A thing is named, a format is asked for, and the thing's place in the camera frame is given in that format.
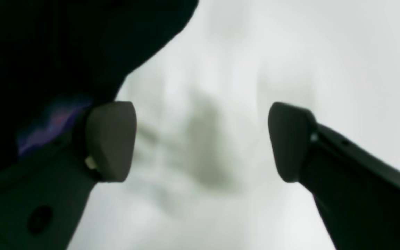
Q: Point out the black graphic t-shirt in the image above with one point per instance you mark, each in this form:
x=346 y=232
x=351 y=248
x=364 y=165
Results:
x=63 y=54

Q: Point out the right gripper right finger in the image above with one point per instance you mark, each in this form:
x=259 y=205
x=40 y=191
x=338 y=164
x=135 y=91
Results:
x=356 y=194

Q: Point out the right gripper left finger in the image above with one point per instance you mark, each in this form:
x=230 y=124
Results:
x=43 y=197

